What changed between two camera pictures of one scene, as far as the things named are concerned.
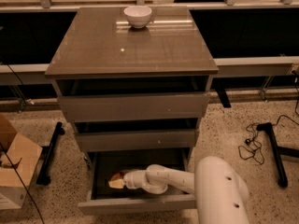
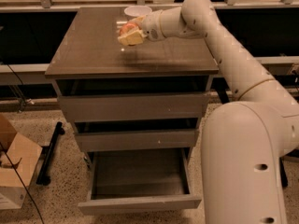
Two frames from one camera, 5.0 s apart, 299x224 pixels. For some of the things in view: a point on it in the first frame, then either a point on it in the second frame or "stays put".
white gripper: (130, 178) -> (151, 26)
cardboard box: (24, 156) stays put
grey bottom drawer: (106, 165) stays put
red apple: (119, 175) -> (127, 27)
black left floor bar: (44, 177) stays put
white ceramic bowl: (138, 16) stays put
